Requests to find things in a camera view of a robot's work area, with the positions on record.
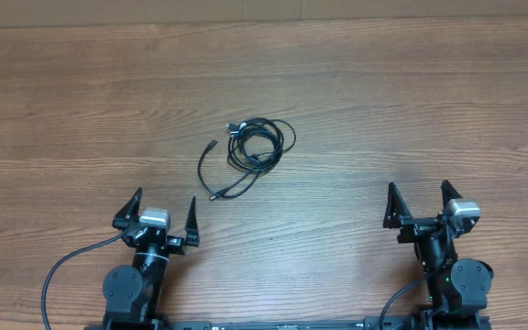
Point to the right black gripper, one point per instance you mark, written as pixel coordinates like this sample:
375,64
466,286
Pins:
397,217

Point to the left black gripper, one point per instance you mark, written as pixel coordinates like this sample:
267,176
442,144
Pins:
177,245

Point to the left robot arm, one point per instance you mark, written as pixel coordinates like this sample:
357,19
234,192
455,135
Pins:
132,292

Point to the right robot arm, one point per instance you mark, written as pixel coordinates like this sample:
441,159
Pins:
457,287

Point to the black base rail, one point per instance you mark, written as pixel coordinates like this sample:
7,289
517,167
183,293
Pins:
368,323

